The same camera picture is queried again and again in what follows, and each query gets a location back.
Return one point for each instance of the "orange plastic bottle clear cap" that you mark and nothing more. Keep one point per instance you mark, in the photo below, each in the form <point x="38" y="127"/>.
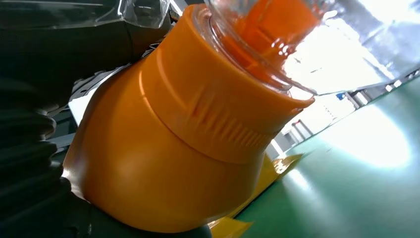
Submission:
<point x="164" y="148"/>

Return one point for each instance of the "grey metal frame desk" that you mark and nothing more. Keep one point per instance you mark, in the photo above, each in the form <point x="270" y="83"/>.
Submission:
<point x="303" y="129"/>

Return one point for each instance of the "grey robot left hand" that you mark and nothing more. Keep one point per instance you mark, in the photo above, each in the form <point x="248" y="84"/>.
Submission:
<point x="65" y="42"/>

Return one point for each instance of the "small blue object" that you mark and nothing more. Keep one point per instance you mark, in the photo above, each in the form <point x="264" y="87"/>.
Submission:
<point x="341" y="96"/>

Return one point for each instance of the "yellow plastic bag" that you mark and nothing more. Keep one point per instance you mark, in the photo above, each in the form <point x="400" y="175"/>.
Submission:
<point x="229" y="230"/>

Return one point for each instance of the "green table mat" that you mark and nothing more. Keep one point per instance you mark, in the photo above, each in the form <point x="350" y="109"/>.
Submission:
<point x="344" y="197"/>

